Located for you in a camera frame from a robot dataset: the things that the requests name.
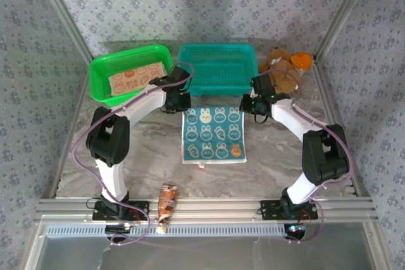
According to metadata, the teal bunny print towel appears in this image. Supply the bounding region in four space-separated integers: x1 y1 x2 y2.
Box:
181 106 247 165

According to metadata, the beige orange animal print towel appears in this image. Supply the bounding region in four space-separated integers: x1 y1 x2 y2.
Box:
108 61 168 96

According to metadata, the teal plastic basket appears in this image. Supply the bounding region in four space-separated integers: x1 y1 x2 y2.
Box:
176 42 259 96

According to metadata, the brown teddy bear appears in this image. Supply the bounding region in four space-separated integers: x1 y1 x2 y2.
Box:
258 46 305 94

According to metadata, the orange lidded toy jar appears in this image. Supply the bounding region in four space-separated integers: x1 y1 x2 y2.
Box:
290 52 314 77

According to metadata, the green plastic basket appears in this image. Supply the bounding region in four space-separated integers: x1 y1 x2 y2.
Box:
88 44 175 107

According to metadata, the brown snack wrapper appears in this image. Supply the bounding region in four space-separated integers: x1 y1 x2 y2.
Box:
157 183 178 235

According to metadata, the shiny metal panel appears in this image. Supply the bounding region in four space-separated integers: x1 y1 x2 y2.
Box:
25 222 393 270

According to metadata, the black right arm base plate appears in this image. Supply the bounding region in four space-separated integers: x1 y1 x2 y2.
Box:
259 199 319 222

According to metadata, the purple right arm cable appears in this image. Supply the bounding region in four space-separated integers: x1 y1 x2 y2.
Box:
259 67 352 246

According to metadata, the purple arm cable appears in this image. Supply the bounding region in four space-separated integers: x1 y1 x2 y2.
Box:
73 63 194 246
259 67 352 246

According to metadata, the aluminium frame rail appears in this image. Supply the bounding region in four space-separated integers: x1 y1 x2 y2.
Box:
34 197 379 223

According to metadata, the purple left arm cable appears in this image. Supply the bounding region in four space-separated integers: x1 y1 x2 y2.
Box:
73 63 194 246

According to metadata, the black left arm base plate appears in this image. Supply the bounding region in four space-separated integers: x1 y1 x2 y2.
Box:
92 199 150 222

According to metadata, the grey slotted cable duct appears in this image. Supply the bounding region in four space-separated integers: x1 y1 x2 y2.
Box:
46 224 306 238

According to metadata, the aluminium frame post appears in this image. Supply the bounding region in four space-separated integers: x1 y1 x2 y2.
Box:
31 0 93 200
315 0 377 65

